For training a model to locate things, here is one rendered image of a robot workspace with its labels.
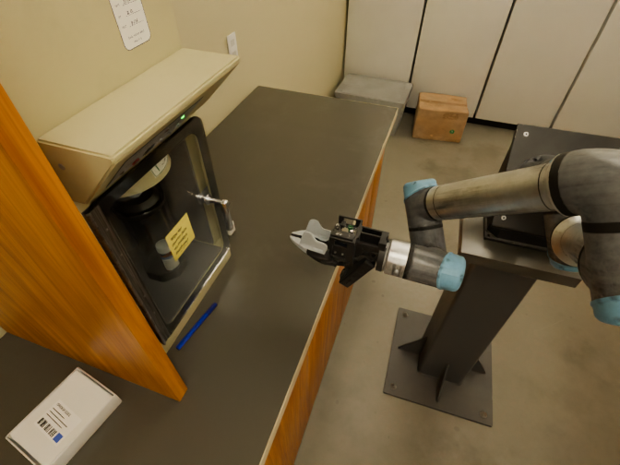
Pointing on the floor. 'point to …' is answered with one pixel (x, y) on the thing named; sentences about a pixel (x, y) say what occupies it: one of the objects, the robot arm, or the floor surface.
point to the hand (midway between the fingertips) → (296, 238)
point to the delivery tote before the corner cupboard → (375, 92)
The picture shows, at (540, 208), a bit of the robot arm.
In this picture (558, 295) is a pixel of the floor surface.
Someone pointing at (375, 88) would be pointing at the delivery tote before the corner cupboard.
